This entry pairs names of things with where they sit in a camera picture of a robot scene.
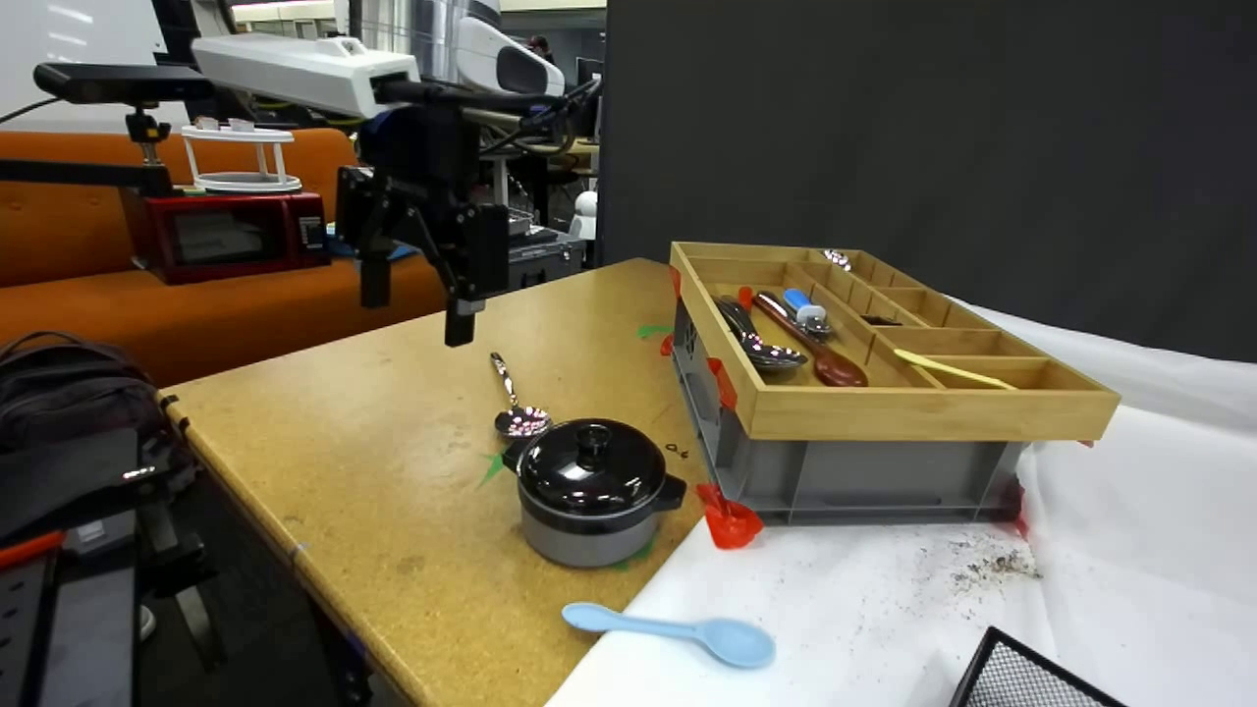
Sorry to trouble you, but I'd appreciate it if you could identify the orange sofa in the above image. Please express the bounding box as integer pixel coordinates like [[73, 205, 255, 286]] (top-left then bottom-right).
[[0, 179, 443, 383]]

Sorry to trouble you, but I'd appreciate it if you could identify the brown spoon in tray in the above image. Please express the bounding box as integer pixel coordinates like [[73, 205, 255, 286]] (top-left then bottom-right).
[[739, 286, 867, 383]]

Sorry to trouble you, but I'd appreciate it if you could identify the gold utensil in tray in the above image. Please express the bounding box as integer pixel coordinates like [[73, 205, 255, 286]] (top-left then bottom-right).
[[891, 344, 1017, 391]]

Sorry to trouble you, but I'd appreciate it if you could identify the metal spoon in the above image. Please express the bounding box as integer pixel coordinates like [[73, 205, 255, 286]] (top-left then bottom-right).
[[492, 353, 552, 439]]

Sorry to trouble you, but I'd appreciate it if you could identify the red box appliance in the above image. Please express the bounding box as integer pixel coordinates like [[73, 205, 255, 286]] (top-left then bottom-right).
[[128, 193, 331, 282]]

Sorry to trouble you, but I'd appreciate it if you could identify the dark metal ladle in tray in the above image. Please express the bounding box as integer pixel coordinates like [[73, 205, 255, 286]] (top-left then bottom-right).
[[719, 301, 805, 377]]

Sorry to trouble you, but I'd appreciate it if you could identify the black backpack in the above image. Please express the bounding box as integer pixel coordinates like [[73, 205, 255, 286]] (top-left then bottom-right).
[[0, 331, 197, 543]]

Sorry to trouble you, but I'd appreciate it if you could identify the black curtain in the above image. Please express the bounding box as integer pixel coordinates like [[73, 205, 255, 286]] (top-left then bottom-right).
[[603, 0, 1257, 360]]

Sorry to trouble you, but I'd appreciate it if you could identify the wooden cutlery tray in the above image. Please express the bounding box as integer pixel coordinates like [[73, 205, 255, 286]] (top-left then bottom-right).
[[672, 239, 1119, 439]]

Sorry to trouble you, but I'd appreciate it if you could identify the grey pot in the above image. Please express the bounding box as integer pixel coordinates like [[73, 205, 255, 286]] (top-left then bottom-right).
[[515, 463, 689, 570]]

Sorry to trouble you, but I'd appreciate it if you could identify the grey plastic crate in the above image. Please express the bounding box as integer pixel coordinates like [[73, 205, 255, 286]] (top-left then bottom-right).
[[672, 311, 1023, 521]]

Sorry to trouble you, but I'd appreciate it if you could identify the white cloth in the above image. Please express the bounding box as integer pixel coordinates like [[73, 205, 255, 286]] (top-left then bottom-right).
[[547, 316, 1257, 707]]

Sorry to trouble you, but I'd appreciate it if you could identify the light blue plastic spoon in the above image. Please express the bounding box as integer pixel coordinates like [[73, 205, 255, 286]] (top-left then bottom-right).
[[564, 602, 773, 670]]

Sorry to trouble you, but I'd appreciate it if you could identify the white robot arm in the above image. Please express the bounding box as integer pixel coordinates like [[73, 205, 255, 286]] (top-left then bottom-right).
[[194, 0, 598, 344]]

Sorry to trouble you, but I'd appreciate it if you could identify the black glass lid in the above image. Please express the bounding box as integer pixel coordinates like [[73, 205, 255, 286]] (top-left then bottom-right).
[[515, 420, 663, 515]]

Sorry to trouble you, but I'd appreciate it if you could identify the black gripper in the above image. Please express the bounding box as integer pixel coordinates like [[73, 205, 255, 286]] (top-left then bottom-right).
[[337, 102, 506, 344]]

